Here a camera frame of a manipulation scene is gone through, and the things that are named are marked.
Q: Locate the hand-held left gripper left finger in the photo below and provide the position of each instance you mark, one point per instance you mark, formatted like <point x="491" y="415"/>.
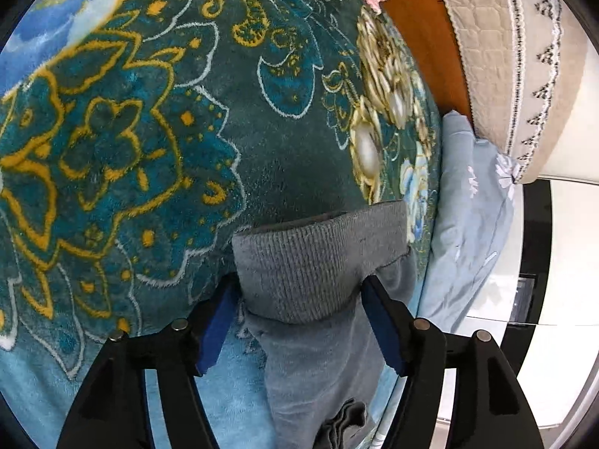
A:
<point x="215" y="327"/>

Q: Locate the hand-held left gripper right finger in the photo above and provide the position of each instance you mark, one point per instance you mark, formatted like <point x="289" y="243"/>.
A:
<point x="381" y="327"/>

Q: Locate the light blue daisy-print pillow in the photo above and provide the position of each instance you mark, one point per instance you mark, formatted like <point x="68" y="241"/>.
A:
<point x="468" y="224"/>

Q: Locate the white wardrobe with black stripe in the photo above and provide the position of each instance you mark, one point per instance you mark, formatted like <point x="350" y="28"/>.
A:
<point x="552" y="360"/>

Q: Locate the teal floral plush blanket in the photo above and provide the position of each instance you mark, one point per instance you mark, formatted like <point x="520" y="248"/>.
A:
<point x="140" y="149"/>

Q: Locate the beige quilted headboard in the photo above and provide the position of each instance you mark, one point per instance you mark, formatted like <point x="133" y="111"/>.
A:
<point x="491" y="56"/>

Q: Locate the wooden bed frame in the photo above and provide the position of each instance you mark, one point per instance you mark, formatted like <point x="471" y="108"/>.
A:
<point x="421" y="46"/>

